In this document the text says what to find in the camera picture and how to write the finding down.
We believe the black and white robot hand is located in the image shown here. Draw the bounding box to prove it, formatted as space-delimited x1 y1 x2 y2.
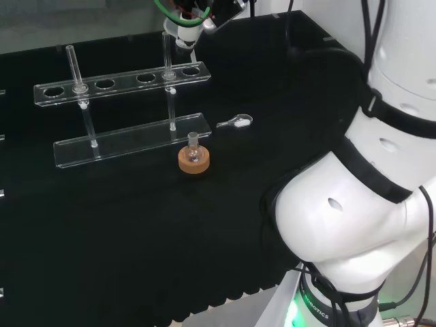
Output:
159 0 207 42

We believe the translucent plastic funnel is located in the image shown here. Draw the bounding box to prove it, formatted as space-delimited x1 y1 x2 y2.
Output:
163 17 205 49

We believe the round-bottom glass flask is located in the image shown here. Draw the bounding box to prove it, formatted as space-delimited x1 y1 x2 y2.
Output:
185 131 204 163

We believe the clear acrylic funnel stand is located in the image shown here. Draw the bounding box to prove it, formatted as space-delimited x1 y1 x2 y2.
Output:
33 32 213 170

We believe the black bench cloth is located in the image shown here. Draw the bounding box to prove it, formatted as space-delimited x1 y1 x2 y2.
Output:
0 10 371 324

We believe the green cable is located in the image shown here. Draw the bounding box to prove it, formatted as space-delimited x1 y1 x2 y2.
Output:
154 0 210 28

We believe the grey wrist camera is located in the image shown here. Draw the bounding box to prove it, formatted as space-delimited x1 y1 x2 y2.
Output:
204 0 247 34

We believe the cork ring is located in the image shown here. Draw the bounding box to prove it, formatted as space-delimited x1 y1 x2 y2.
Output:
178 146 211 176

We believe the black cable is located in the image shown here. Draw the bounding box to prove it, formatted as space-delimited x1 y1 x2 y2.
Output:
360 0 388 66
378 185 436 311

